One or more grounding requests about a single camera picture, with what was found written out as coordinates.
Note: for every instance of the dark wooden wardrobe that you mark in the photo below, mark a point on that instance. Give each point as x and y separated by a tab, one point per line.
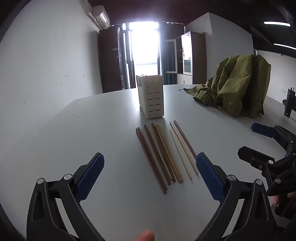
109	60

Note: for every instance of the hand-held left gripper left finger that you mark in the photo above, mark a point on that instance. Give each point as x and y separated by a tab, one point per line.
90	176

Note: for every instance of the brown white glass-door cabinet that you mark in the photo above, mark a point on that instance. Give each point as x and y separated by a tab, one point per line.
196	58

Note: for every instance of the white pipe conduit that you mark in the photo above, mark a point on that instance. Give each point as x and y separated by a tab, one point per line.
89	10

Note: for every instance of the cream slotted utensil holder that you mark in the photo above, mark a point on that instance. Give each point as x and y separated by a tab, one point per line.
151	99

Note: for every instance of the dark upright device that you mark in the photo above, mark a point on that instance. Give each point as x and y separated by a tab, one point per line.
289	104

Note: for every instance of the grey blue curtain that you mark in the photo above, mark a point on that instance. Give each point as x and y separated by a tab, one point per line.
172	30

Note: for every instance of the ceiling tube light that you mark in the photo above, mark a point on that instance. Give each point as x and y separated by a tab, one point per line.
285	46
276	23

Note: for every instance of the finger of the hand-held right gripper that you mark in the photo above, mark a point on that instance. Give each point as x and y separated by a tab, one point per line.
262	130
254	158

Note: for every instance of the person's left hand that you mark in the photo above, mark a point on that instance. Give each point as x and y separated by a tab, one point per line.
145	236

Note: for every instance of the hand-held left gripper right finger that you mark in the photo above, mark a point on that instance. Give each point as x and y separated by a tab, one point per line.
210	176

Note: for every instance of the person's right hand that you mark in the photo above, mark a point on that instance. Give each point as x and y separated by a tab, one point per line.
276	201

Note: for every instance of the bunch of wooden chopsticks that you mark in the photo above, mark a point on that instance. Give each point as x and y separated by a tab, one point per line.
159	157

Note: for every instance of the glass balcony door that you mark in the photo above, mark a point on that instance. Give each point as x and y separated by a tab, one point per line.
144	53

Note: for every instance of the white air conditioner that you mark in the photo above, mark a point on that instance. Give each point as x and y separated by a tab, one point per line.
101	16

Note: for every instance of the olive green jacket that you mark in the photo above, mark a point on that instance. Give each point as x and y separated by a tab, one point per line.
231	88

